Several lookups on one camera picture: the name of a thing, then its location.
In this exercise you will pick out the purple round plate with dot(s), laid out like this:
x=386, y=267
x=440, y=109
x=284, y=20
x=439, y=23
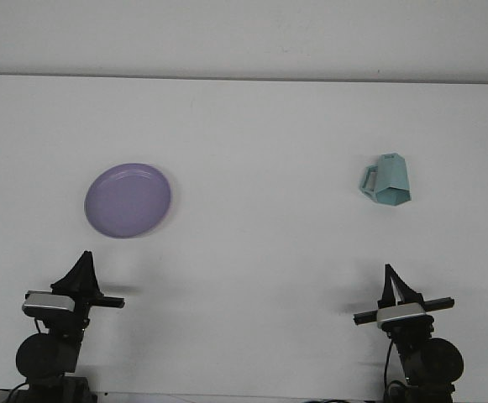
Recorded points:
x=128, y=201

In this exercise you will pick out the pale blue hexagonal cup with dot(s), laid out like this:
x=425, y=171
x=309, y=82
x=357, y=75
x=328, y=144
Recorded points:
x=392, y=178

